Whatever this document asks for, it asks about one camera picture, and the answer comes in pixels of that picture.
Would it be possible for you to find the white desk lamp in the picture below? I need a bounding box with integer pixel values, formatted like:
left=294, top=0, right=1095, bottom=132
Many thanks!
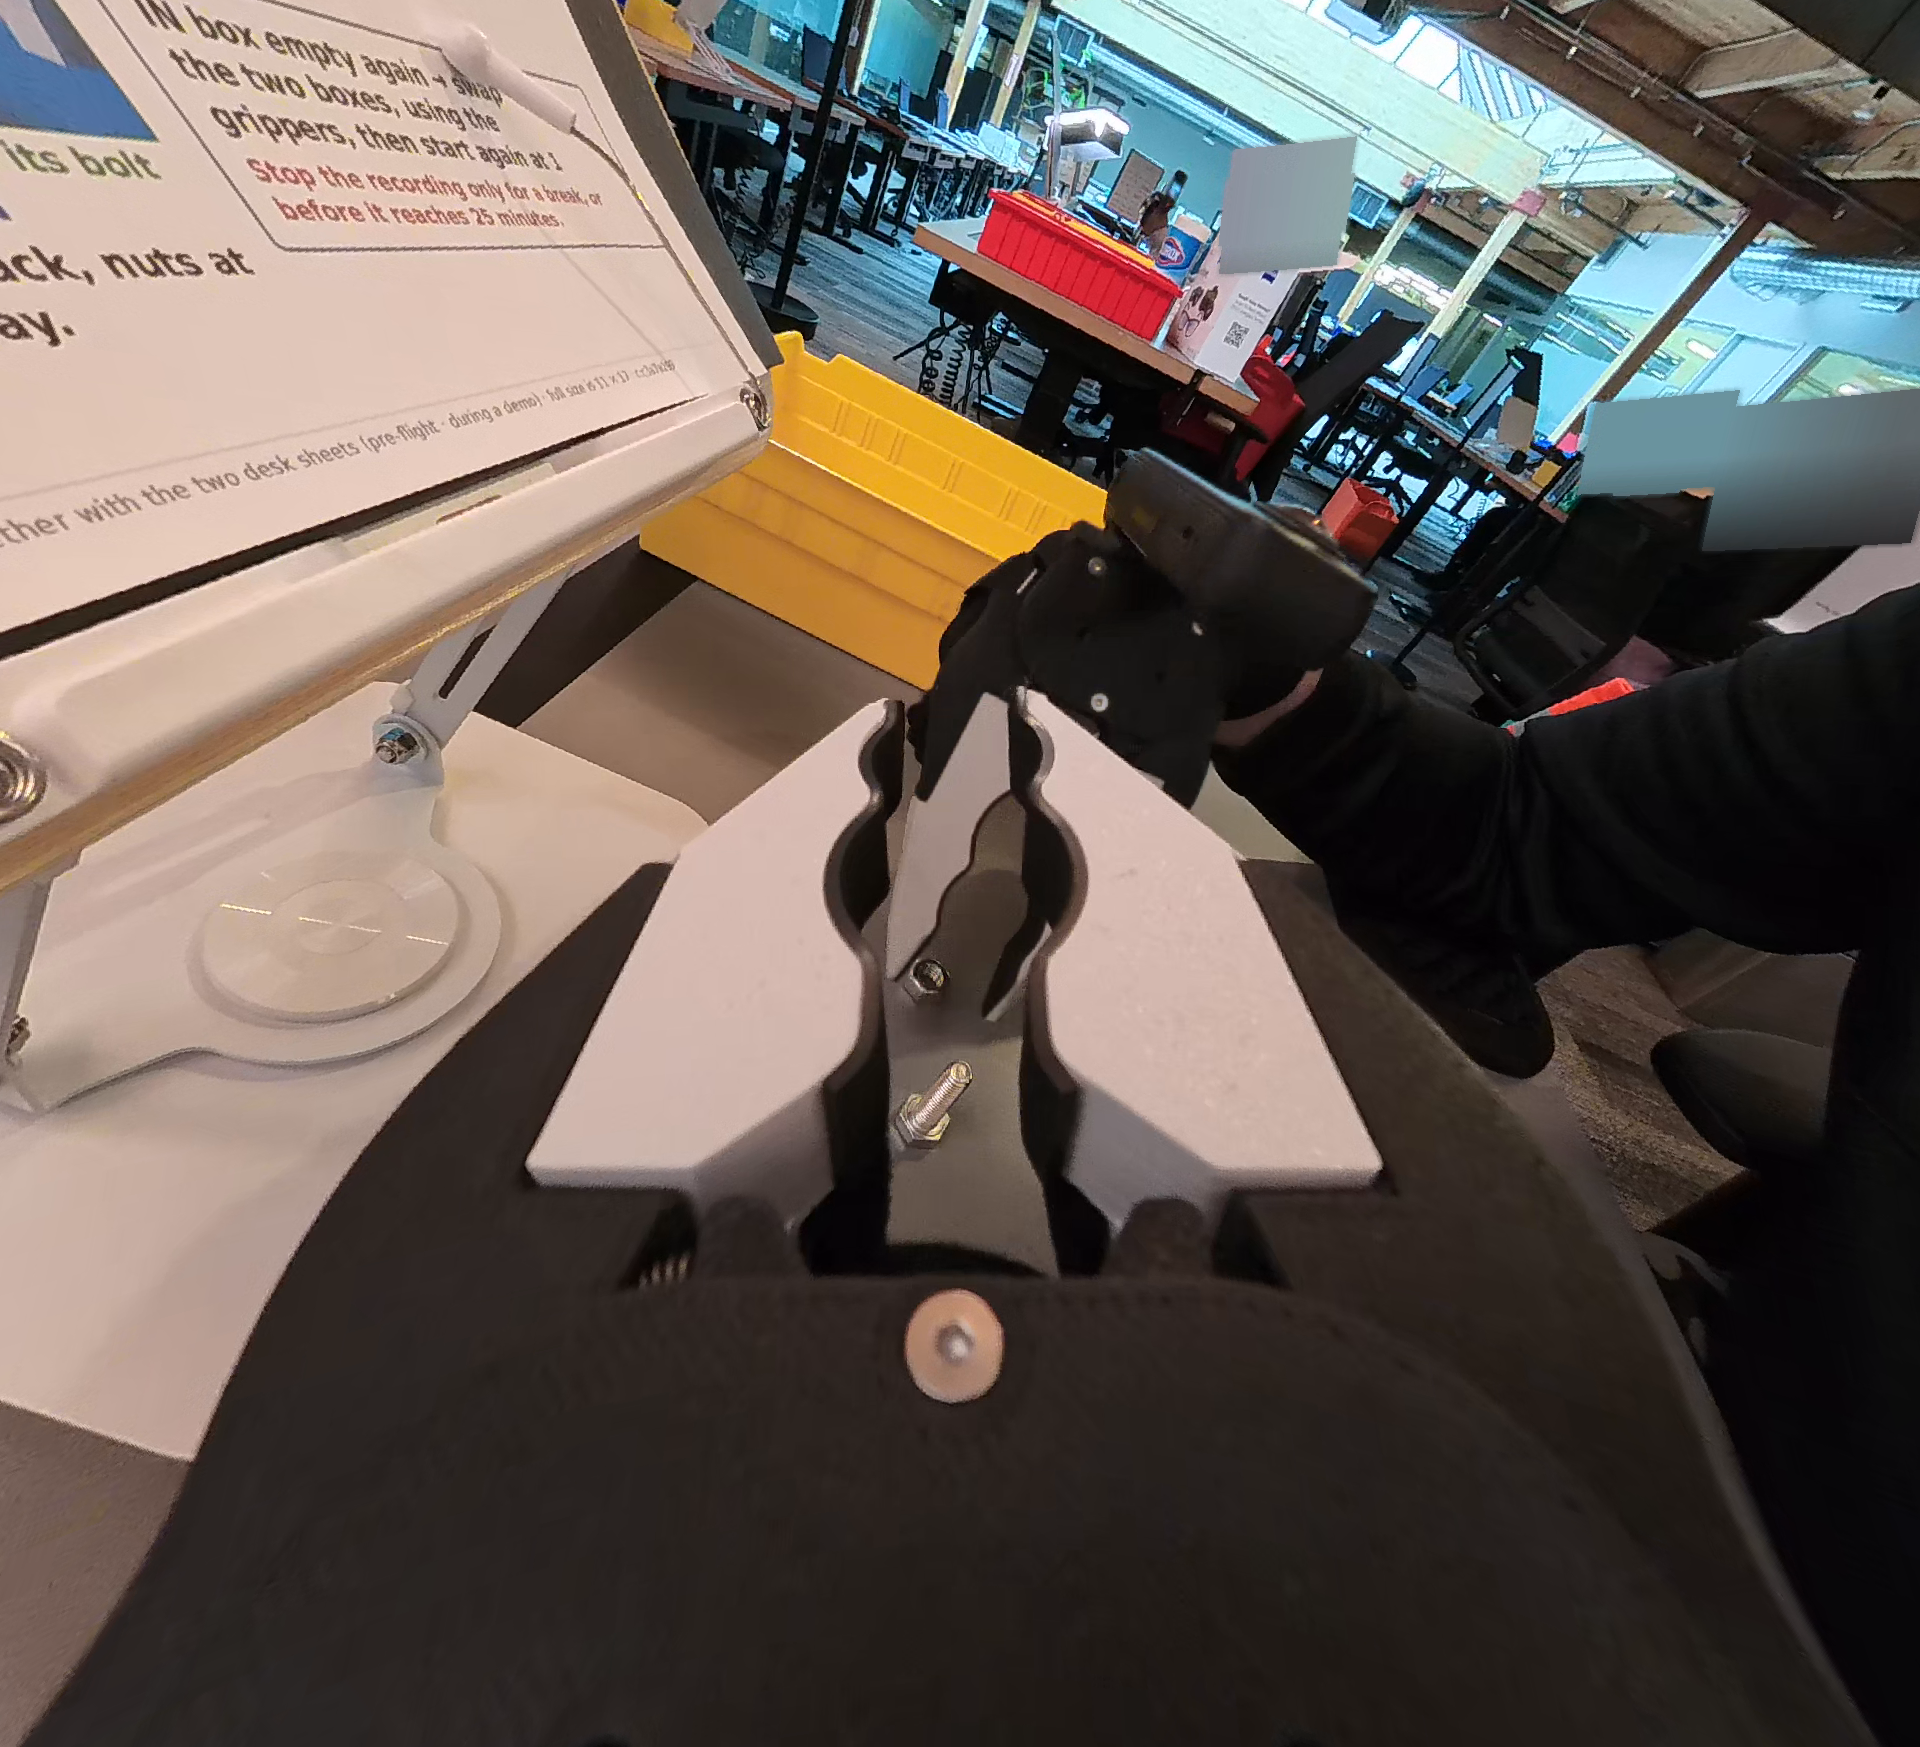
left=1046, top=102, right=1129, bottom=191

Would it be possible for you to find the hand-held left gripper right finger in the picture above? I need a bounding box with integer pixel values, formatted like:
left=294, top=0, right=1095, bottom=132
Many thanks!
left=1002, top=685, right=1383, bottom=1273

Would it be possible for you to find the white base board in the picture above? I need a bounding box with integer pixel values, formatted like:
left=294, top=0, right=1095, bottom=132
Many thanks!
left=0, top=710, right=710, bottom=1466

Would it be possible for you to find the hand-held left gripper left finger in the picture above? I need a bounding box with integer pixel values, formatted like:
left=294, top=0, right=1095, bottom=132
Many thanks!
left=525, top=698, right=914, bottom=1248

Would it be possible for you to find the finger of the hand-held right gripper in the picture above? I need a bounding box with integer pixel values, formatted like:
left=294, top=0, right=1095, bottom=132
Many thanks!
left=886, top=692, right=1012, bottom=993
left=945, top=807, right=1056, bottom=1022

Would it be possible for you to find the white printed box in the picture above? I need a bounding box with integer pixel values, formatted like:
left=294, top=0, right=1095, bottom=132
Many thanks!
left=1163, top=258, right=1297, bottom=377

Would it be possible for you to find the person's right forearm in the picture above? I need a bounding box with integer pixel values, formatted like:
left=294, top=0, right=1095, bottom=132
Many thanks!
left=1207, top=584, right=1920, bottom=1083

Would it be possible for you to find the person's right hand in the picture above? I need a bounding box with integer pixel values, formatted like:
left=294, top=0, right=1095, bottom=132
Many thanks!
left=1210, top=662, right=1336, bottom=756

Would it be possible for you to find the printed instruction sign board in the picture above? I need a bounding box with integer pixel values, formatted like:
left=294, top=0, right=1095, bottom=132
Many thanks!
left=0, top=0, right=785, bottom=668

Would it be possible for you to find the wooden work table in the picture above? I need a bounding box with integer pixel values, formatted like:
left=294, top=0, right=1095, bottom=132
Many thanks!
left=914, top=217, right=1264, bottom=465

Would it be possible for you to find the long wooden desk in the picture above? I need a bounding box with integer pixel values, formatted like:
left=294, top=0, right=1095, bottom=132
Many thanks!
left=629, top=23, right=995, bottom=255

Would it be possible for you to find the small red bin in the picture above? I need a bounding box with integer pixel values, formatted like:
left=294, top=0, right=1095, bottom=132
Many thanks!
left=1315, top=476, right=1414, bottom=566

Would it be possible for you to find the person's black clothed torso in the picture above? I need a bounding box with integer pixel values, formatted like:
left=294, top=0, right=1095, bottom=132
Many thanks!
left=1650, top=875, right=1920, bottom=1747

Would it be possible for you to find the red plastic bin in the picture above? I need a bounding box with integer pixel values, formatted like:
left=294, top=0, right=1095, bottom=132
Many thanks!
left=976, top=186, right=1186, bottom=342

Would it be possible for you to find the steel hex bolt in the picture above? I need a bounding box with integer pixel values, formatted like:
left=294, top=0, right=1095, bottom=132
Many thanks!
left=891, top=1056, right=976, bottom=1153

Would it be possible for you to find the white metal sign stand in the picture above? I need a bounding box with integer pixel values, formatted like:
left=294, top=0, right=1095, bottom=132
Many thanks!
left=0, top=569, right=572, bottom=1120

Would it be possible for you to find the yellow plastic bin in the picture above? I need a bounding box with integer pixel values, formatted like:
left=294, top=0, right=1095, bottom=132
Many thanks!
left=640, top=330, right=1115, bottom=695

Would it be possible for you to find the black floor pole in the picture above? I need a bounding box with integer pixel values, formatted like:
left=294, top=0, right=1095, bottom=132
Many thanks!
left=748, top=0, right=918, bottom=335

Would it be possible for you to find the black office chair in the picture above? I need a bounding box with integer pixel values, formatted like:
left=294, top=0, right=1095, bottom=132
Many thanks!
left=1288, top=309, right=1429, bottom=465

